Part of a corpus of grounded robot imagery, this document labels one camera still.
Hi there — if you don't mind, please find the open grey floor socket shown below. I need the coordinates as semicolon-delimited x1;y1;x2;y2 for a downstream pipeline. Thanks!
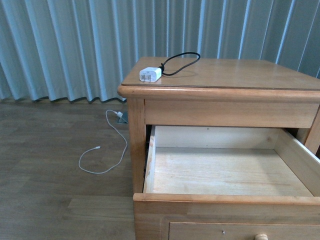
116;111;128;124

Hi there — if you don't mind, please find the pale pleated curtain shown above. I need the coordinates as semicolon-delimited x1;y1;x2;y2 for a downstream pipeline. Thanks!
0;0;320;101

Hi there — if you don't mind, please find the white charger with black cable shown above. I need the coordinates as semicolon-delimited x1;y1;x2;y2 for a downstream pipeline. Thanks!
139;51;201;83

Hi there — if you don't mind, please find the light wooden nightstand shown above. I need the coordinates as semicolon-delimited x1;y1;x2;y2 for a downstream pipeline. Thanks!
118;57;320;193

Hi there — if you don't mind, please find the white cable on floor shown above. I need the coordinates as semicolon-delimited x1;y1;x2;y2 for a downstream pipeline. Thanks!
78;109;129;175

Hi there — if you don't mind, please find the wooden drawer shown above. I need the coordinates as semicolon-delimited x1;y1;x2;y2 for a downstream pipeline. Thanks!
132;125;320;240

